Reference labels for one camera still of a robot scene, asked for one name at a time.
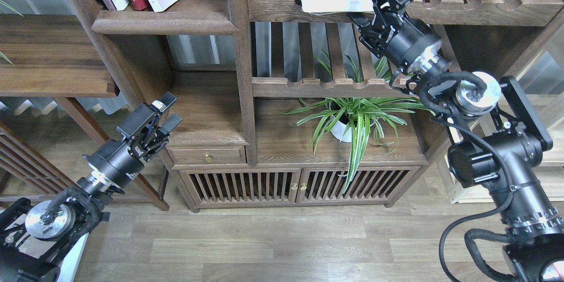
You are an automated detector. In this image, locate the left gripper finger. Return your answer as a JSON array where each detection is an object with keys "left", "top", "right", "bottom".
[
  {"left": 116, "top": 93, "right": 178, "bottom": 140},
  {"left": 159, "top": 113, "right": 182, "bottom": 135}
]

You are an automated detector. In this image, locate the left slatted cabinet door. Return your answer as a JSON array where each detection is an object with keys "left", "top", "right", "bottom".
[{"left": 180, "top": 168, "right": 301, "bottom": 208}]

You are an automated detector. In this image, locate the right slatted cabinet door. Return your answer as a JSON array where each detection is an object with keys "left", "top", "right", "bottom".
[{"left": 296, "top": 166, "right": 420, "bottom": 207}]

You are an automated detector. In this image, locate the slatted cabinet door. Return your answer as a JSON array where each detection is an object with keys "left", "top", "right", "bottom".
[
  {"left": 180, "top": 168, "right": 301, "bottom": 208},
  {"left": 296, "top": 166, "right": 420, "bottom": 207}
]

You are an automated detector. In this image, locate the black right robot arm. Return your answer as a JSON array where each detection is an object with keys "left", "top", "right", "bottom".
[{"left": 348, "top": 0, "right": 564, "bottom": 282}]

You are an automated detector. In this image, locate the white plant pot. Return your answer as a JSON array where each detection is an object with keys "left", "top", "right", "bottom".
[{"left": 330, "top": 110, "right": 365, "bottom": 143}]

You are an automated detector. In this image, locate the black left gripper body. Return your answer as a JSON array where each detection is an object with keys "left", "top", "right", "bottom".
[{"left": 83, "top": 123, "right": 177, "bottom": 194}]

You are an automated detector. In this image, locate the white table leg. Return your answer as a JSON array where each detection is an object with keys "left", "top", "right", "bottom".
[{"left": 56, "top": 234, "right": 89, "bottom": 282}]

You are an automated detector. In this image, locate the small wooden drawer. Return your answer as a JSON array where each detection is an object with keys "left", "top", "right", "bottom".
[{"left": 167, "top": 146, "right": 246, "bottom": 165}]

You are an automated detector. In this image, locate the dark wooden bookshelf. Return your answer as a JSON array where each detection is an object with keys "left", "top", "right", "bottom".
[{"left": 46, "top": 0, "right": 564, "bottom": 213}]

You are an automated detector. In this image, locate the green spider plant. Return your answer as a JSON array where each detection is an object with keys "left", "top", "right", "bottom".
[{"left": 282, "top": 49, "right": 445, "bottom": 194}]

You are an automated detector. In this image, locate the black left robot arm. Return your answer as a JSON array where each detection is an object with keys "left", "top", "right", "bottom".
[{"left": 1, "top": 93, "right": 182, "bottom": 282}]

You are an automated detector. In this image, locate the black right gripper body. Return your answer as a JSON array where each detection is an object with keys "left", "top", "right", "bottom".
[{"left": 358, "top": 8, "right": 442, "bottom": 74}]

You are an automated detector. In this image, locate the light wooden rack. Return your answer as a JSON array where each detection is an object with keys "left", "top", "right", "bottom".
[{"left": 436, "top": 26, "right": 563, "bottom": 204}]

